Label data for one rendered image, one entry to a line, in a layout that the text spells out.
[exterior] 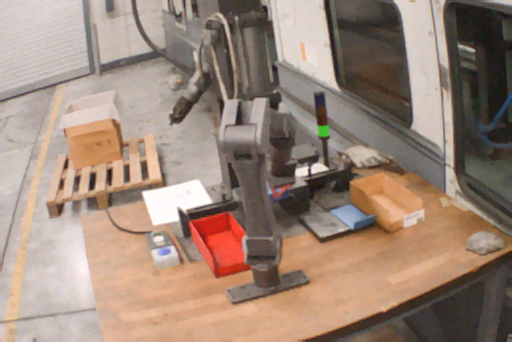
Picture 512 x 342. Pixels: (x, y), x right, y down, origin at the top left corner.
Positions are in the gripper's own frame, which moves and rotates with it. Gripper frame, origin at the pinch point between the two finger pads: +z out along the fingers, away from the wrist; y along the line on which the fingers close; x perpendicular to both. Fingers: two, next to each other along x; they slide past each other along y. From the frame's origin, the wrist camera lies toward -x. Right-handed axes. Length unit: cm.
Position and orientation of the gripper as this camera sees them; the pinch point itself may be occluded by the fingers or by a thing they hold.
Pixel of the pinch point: (275, 191)
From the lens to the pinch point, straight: 173.5
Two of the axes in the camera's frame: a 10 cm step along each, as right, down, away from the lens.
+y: -3.4, -7.2, 6.1
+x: -9.4, 2.2, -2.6
